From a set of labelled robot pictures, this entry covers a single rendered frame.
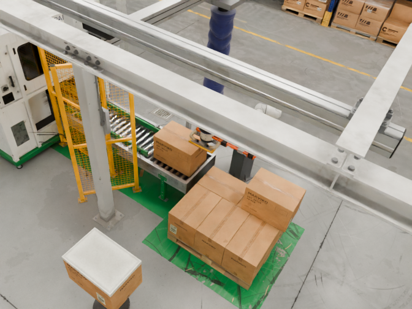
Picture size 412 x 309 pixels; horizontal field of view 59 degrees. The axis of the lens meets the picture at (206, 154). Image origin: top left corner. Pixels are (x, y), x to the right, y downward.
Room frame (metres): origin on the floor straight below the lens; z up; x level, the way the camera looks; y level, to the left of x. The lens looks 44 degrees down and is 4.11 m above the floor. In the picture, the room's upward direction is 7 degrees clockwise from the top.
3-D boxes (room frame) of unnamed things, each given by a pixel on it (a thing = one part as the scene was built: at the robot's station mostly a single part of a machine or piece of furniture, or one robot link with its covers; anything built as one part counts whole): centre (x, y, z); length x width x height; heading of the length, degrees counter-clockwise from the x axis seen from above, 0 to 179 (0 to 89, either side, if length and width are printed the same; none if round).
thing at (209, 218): (2.79, -0.40, 0.34); 1.20 x 1.00 x 0.40; 61
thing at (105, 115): (2.93, 1.13, 1.62); 0.20 x 0.05 x 0.30; 61
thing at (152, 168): (3.65, 1.22, 0.50); 2.31 x 0.05 x 0.19; 61
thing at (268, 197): (2.88, -0.86, 0.74); 0.60 x 0.40 x 0.40; 62
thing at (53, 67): (3.23, 1.27, 1.05); 0.87 x 0.10 x 2.10; 113
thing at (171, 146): (3.56, 0.35, 0.75); 0.60 x 0.40 x 0.40; 61
